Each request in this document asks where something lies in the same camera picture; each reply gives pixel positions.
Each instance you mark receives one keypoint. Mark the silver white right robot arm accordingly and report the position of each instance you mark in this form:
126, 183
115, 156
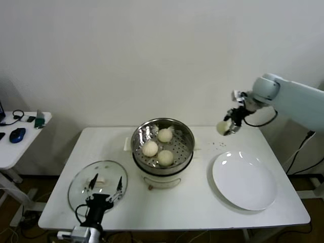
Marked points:
291, 101

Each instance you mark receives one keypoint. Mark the green upright gadget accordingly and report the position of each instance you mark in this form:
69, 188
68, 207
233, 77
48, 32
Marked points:
40, 119

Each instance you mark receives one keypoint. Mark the laptop computer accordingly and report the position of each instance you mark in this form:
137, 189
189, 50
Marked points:
2, 108

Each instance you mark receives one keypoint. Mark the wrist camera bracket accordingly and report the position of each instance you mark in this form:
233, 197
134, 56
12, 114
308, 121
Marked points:
238, 96
76, 233

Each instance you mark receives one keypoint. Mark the flat black device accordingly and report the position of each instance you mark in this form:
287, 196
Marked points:
2, 136

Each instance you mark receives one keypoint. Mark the blue computer mouse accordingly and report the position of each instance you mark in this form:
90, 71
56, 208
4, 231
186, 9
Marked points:
17, 134

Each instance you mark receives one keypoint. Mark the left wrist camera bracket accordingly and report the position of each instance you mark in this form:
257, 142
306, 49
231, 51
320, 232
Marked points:
76, 233

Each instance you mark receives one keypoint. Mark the perforated steel steamer basket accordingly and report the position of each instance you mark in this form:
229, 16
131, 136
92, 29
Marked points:
182, 149

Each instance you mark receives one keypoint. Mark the small dark phone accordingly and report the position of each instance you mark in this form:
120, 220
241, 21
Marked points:
31, 118

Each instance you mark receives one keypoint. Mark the white steamed baozi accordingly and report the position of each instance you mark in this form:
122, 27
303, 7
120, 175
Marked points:
165, 158
165, 135
150, 148
223, 127

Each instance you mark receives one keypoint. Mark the round glass pot lid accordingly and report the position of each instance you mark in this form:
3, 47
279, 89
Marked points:
111, 172

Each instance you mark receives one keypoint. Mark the white side table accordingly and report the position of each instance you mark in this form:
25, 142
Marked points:
15, 152

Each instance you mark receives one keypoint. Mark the white electric cooker pot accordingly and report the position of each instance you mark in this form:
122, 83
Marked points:
164, 181

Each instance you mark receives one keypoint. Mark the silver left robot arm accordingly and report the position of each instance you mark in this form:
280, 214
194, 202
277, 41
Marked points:
95, 235

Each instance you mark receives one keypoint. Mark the large white plate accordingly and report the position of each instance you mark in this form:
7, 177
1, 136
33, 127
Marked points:
243, 182

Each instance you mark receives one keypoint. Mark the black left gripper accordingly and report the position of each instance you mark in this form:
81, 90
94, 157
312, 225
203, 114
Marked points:
98, 200

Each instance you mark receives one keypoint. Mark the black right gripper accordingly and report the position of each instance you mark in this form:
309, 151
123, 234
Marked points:
238, 116

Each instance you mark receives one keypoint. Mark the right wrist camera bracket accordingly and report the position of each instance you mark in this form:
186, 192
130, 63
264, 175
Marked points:
238, 96

